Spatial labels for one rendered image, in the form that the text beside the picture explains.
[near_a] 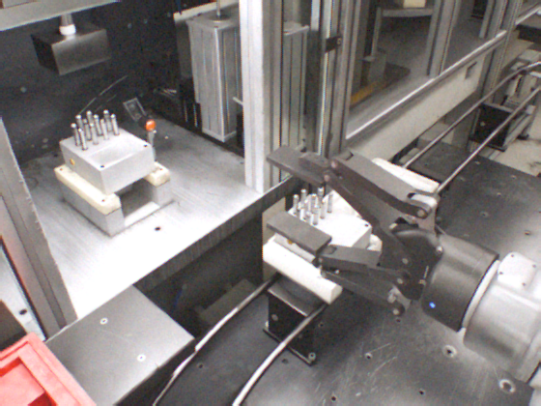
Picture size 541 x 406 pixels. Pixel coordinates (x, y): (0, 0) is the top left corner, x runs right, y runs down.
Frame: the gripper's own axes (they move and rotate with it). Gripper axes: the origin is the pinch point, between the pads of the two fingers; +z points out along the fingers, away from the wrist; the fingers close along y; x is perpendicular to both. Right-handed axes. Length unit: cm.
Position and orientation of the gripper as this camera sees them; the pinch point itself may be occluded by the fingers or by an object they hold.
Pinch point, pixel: (294, 196)
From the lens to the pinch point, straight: 49.5
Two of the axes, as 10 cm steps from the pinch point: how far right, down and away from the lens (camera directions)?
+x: -6.6, 4.6, -5.9
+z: -7.5, -4.0, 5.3
